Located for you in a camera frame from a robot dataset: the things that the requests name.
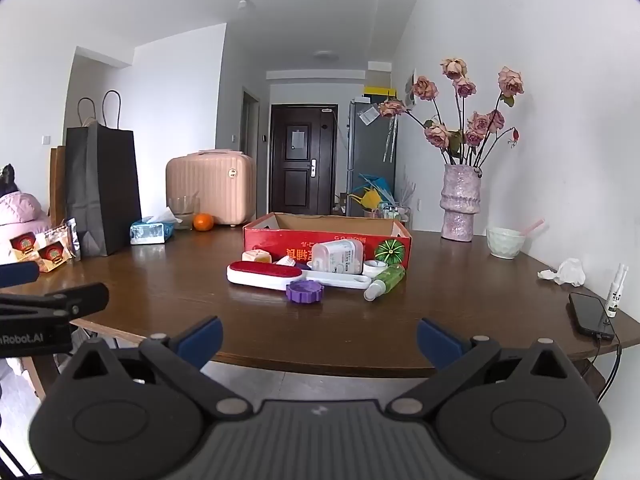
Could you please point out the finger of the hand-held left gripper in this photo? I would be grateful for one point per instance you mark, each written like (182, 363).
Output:
(65, 297)
(17, 274)

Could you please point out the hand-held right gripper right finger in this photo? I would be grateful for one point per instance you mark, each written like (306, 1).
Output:
(440, 342)

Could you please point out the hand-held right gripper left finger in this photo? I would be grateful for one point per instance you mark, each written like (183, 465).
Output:
(202, 341)

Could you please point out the green spray bottle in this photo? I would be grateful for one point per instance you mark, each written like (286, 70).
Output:
(387, 279)

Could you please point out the cream plug-shaped cube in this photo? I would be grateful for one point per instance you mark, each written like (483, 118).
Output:
(257, 256)

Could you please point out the purple gear-shaped lid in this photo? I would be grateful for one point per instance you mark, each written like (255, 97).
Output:
(305, 292)

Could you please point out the translucent plastic container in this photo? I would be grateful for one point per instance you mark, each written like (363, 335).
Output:
(337, 256)

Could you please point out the red cardboard box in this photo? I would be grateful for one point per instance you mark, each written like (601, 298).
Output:
(300, 244)

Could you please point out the red label snack packet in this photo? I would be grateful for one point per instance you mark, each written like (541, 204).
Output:
(22, 247)
(54, 257)

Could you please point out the pink padded jacket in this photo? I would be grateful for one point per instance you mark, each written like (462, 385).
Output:
(22, 210)

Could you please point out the dark cloth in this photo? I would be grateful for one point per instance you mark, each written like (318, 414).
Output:
(7, 180)

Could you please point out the white red lint brush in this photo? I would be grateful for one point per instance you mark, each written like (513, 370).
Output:
(265, 270)

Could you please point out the brown paper bag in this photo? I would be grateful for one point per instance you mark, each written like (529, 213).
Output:
(57, 185)

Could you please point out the blue tissue packet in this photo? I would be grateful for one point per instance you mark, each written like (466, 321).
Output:
(147, 232)

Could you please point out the black paper bag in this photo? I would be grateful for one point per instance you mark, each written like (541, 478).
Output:
(102, 190)

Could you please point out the orange fruit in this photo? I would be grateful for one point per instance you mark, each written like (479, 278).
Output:
(203, 222)

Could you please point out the clear glass bowl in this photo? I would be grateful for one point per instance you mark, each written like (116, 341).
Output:
(182, 210)

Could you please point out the pink speckled ceramic vase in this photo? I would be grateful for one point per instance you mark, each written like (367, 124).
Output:
(460, 205)

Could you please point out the crumpled white tissue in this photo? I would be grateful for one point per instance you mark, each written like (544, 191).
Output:
(567, 271)

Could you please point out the pink spoon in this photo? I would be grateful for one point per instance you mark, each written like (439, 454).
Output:
(534, 225)

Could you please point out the black smartphone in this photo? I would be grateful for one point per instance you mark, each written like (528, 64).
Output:
(590, 315)

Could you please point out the pile of household clutter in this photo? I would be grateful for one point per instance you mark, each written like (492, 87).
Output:
(372, 195)

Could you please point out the small white spray bottle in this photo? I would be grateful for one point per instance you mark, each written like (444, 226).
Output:
(614, 297)

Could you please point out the dark brown entrance door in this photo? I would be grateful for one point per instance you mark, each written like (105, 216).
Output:
(300, 180)

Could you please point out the grey refrigerator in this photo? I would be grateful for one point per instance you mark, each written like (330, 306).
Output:
(365, 150)

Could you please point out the grey interior door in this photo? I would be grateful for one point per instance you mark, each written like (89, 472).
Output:
(250, 125)

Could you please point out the dried pink rose bouquet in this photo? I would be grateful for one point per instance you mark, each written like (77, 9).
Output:
(480, 122)

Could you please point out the yellow box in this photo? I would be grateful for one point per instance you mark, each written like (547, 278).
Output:
(380, 91)

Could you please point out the white box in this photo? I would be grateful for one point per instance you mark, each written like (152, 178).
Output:
(379, 72)

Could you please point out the round ceiling lamp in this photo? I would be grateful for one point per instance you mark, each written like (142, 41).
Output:
(326, 55)

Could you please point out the white ceiling fixture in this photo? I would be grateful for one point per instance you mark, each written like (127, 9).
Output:
(243, 2)

